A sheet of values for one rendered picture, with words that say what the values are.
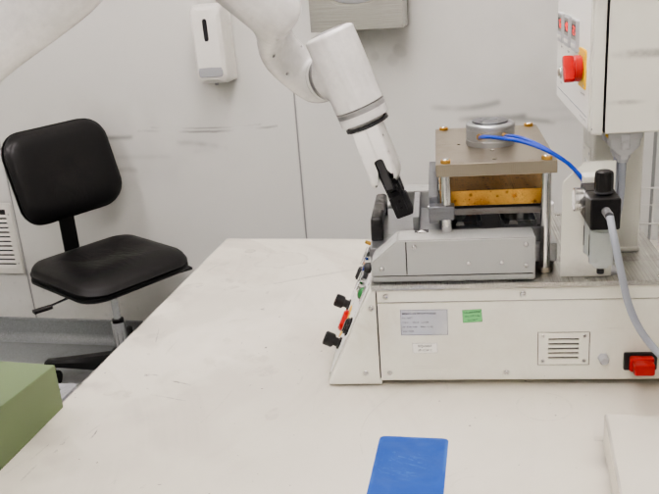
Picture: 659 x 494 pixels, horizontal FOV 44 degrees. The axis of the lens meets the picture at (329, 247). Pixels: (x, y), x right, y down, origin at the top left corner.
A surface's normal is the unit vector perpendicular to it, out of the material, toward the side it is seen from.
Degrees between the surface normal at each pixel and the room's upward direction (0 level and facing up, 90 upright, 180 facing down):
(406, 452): 0
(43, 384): 90
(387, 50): 90
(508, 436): 0
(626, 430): 0
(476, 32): 90
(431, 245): 90
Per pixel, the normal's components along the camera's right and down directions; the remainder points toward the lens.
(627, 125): -0.12, 0.34
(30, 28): -0.01, 0.68
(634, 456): -0.07, -0.94
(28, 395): 0.97, 0.00
